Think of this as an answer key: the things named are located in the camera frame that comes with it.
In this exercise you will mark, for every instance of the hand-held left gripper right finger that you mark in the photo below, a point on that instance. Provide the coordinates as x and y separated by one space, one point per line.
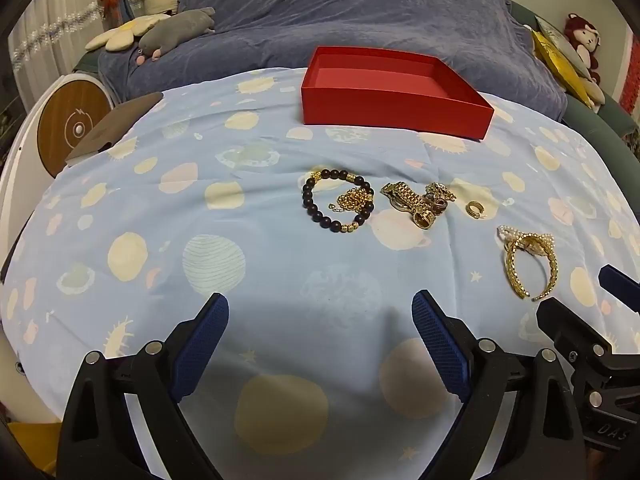
440 345

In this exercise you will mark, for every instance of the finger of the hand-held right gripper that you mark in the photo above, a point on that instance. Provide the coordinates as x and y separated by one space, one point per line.
565 320
620 282

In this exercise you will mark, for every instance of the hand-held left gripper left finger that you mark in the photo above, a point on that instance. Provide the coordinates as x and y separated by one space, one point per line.
200 345

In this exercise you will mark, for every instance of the pearl bow earring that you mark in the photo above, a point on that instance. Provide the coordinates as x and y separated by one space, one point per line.
507 232

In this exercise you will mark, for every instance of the gold hoop earring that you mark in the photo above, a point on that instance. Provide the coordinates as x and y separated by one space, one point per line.
470 208
442 191

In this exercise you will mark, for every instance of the red cardboard box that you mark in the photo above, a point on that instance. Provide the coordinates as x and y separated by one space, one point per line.
390 110

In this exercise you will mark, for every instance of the green plants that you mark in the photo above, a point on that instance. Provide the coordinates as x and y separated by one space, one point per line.
632 142

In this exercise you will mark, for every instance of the green sofa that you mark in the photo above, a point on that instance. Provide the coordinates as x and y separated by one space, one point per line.
600 120

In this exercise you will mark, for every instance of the light blue planet print sheet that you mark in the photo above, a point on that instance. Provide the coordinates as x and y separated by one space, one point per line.
200 170

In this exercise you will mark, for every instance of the small cream cushion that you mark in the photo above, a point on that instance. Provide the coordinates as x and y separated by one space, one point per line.
592 92

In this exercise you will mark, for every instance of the yellow cushion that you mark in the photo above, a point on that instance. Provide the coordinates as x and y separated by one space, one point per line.
550 52

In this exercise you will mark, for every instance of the grey cushion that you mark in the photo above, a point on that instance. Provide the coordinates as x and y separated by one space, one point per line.
560 40

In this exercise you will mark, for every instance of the red monkey plush toy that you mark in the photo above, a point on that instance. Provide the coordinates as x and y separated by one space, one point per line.
582 35

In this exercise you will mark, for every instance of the round wooden panel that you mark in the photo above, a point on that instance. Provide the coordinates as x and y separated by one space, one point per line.
65 115

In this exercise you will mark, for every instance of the grey plush toy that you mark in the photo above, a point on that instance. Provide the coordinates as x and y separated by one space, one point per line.
175 30

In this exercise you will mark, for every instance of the cream flower cushion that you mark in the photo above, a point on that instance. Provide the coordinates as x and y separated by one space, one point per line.
120 35

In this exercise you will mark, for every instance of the blue plush blanket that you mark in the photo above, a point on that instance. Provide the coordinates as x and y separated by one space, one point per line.
350 5

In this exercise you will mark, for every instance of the white curtain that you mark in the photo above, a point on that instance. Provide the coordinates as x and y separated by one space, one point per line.
55 20

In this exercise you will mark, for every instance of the red wall hanging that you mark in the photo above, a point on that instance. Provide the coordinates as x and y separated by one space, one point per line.
631 85

